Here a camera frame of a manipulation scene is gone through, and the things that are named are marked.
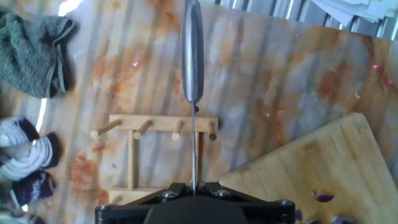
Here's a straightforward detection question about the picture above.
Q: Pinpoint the grey green towel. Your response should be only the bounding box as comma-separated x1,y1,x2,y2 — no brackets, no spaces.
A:
0,6,76,100

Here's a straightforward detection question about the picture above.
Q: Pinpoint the medium red onion piece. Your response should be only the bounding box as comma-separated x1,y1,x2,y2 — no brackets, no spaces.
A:
306,215,356,224

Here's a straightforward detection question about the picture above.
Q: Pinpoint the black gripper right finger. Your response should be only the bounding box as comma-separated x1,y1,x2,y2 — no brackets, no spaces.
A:
198,182,296,224

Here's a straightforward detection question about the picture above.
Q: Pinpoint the steel kitchen knife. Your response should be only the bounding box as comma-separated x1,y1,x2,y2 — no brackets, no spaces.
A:
181,0,205,196

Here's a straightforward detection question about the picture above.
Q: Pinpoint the stack of white papers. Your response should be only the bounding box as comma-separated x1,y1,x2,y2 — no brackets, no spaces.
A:
310,0,398,28

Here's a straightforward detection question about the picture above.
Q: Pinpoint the bamboo cutting board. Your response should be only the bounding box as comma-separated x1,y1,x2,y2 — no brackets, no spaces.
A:
219,111,398,224

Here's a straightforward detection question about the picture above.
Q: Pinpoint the striped onion wedge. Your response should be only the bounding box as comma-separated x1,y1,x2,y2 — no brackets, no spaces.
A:
0,116,63,182

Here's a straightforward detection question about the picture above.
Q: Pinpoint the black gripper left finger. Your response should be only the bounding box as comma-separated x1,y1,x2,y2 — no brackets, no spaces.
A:
95,182,192,224

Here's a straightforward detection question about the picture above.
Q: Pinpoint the marble pattern table mat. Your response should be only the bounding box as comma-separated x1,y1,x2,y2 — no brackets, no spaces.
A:
0,0,398,224

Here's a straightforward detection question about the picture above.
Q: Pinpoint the small red onion piece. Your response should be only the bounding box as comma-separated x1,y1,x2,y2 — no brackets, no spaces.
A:
312,191,335,203

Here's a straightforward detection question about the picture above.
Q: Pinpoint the wooden peg rack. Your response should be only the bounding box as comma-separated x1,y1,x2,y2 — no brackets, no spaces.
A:
90,114,219,206

